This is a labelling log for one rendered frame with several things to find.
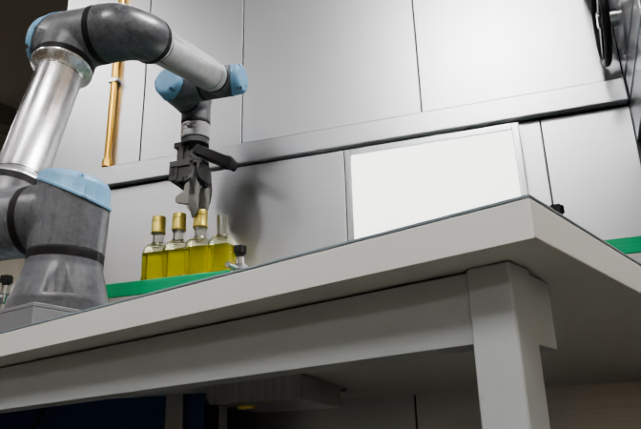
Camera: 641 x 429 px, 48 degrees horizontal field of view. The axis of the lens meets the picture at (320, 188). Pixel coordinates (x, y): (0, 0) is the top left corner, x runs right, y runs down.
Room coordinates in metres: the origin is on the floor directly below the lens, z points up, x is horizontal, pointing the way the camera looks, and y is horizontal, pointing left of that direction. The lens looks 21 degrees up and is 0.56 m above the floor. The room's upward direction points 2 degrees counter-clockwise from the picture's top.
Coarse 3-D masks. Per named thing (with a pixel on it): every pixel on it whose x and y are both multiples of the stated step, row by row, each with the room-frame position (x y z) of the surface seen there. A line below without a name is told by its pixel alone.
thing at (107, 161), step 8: (120, 0) 1.90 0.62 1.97; (112, 72) 1.90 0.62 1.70; (112, 80) 1.90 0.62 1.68; (120, 80) 1.91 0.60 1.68; (112, 88) 1.90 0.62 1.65; (112, 96) 1.90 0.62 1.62; (112, 104) 1.90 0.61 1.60; (112, 112) 1.90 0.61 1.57; (112, 120) 1.90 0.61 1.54; (112, 128) 1.90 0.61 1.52; (112, 136) 1.90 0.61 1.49; (112, 144) 1.91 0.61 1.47; (104, 152) 1.90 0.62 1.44; (104, 160) 1.89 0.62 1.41; (112, 160) 1.91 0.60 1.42
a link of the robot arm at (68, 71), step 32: (32, 32) 1.17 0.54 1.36; (64, 32) 1.15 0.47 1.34; (32, 64) 1.18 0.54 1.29; (64, 64) 1.15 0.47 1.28; (96, 64) 1.20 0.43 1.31; (32, 96) 1.13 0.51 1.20; (64, 96) 1.15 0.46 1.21; (32, 128) 1.12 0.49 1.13; (64, 128) 1.17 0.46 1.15; (0, 160) 1.11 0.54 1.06; (32, 160) 1.11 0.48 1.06; (0, 192) 1.07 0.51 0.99; (0, 224) 1.05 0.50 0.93; (0, 256) 1.11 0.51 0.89
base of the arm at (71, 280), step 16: (32, 256) 1.03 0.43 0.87; (48, 256) 1.02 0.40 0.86; (64, 256) 1.02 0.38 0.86; (80, 256) 1.03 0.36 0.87; (96, 256) 1.06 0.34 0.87; (32, 272) 1.02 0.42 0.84; (48, 272) 1.01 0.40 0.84; (64, 272) 1.02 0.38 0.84; (80, 272) 1.03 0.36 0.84; (96, 272) 1.06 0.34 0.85; (16, 288) 1.02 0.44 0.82; (32, 288) 1.00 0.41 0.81; (48, 288) 1.01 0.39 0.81; (64, 288) 1.02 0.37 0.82; (80, 288) 1.02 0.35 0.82; (96, 288) 1.05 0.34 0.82; (16, 304) 1.01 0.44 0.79; (64, 304) 1.01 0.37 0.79; (80, 304) 1.02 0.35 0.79; (96, 304) 1.04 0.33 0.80
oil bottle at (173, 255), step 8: (176, 240) 1.65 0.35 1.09; (184, 240) 1.66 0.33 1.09; (168, 248) 1.65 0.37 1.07; (176, 248) 1.64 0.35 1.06; (168, 256) 1.65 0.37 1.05; (176, 256) 1.64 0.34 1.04; (168, 264) 1.65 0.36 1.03; (176, 264) 1.64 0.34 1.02; (168, 272) 1.65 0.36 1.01; (176, 272) 1.64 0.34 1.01
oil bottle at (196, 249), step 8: (192, 240) 1.63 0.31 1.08; (200, 240) 1.63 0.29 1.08; (208, 240) 1.64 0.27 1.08; (184, 248) 1.64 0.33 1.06; (192, 248) 1.63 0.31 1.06; (200, 248) 1.62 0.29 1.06; (184, 256) 1.64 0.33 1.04; (192, 256) 1.63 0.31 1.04; (200, 256) 1.62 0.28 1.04; (184, 264) 1.64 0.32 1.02; (192, 264) 1.63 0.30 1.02; (200, 264) 1.62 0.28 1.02; (184, 272) 1.64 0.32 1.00; (192, 272) 1.63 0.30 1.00; (200, 272) 1.62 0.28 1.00
